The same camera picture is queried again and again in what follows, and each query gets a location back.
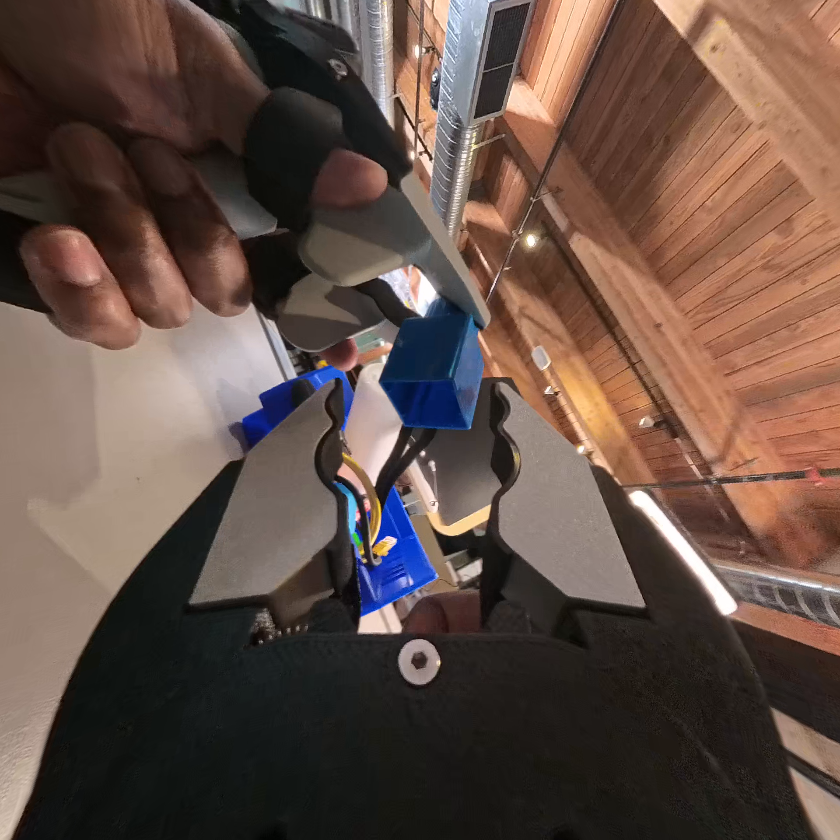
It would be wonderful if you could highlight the blue plastic block with knob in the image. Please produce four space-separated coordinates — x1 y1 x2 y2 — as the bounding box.
379 298 483 431

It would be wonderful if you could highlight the white plastic bottle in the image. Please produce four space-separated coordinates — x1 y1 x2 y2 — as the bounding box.
344 364 437 487

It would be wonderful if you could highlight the yellow network cable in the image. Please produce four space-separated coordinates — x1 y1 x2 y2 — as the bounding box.
341 453 398 559

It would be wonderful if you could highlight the metal air duct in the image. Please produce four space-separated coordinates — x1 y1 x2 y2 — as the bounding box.
357 0 395 126
430 0 536 244

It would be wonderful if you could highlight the person's left hand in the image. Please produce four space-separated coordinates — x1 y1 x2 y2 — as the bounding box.
0 0 389 371

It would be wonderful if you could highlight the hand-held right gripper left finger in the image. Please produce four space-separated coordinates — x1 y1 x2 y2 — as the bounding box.
189 377 362 632

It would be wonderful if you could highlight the large blue plastic bin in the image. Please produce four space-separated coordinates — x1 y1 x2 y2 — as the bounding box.
228 366 439 618

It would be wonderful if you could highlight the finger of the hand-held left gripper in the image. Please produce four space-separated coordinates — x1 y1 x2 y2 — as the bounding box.
276 274 396 353
297 171 493 330

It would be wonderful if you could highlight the dark panel with wooden edge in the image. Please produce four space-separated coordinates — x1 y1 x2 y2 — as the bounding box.
427 377 509 546

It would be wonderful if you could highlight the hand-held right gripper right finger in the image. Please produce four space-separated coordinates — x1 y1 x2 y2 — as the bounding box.
479 381 647 636

